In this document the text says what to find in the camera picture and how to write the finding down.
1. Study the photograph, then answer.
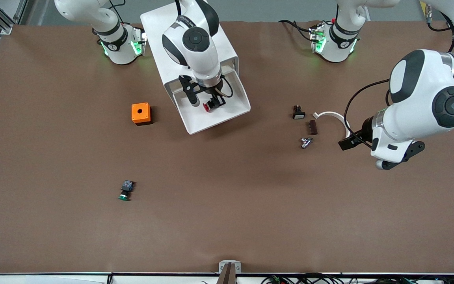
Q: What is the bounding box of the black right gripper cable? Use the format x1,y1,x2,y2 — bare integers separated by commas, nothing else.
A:
218,74,234,99

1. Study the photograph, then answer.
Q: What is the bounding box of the green push button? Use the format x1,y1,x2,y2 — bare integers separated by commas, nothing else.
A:
117,180,135,202

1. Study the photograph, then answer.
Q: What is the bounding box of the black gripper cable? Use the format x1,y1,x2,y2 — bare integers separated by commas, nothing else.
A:
218,74,234,99
344,79,391,148

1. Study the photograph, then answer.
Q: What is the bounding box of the black cable bundle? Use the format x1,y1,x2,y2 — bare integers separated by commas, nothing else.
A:
262,272,454,284

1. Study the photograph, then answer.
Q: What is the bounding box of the red push button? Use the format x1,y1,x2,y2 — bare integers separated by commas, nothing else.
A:
203,98,225,113

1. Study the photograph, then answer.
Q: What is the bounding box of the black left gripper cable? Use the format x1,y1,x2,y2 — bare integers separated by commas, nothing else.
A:
344,79,391,148

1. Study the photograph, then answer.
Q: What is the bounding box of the white half ring clamp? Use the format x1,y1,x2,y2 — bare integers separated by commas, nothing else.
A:
313,111,351,139

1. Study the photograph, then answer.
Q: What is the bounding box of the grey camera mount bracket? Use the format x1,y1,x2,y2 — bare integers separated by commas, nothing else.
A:
219,260,242,284

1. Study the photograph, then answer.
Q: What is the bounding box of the orange box with hole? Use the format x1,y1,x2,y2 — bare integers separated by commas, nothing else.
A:
131,103,153,126

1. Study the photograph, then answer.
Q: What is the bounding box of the brown paper table cover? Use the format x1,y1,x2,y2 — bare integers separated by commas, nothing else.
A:
0,20,454,275

